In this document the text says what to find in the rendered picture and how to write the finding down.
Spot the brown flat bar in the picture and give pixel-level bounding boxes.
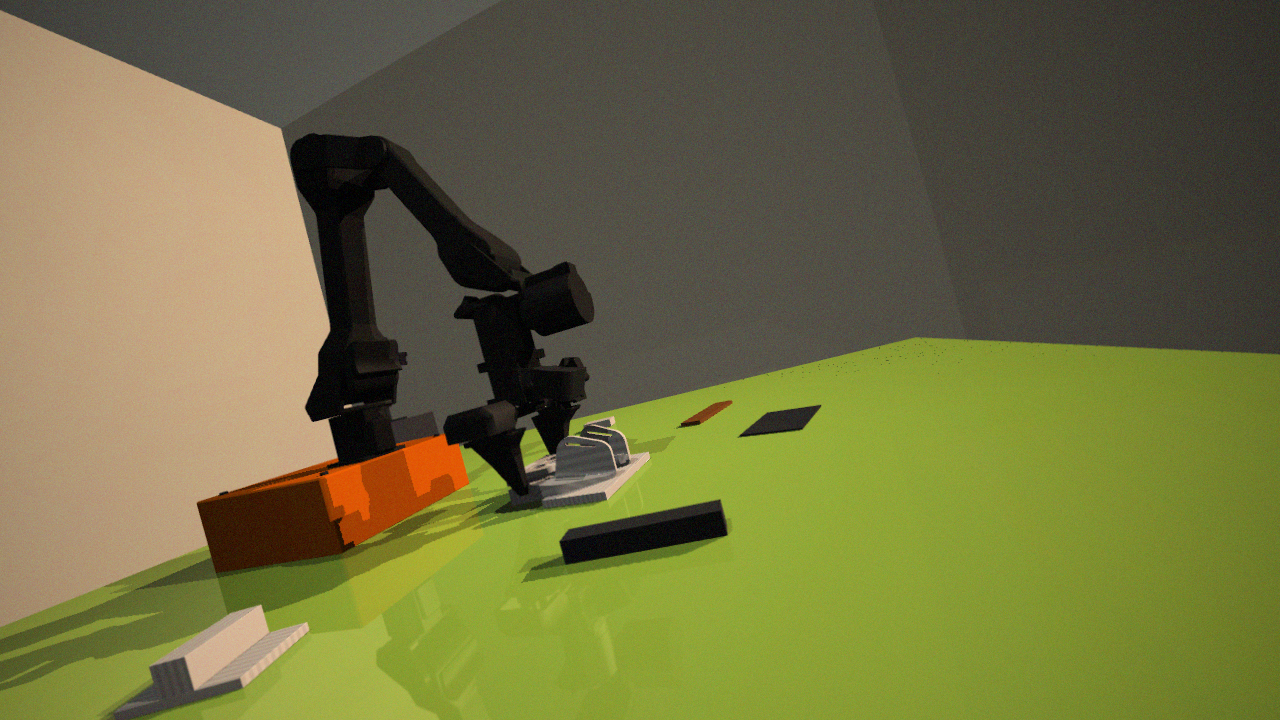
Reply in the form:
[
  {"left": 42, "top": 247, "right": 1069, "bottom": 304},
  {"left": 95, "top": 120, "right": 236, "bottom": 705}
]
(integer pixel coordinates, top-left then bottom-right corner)
[{"left": 681, "top": 400, "right": 733, "bottom": 427}]

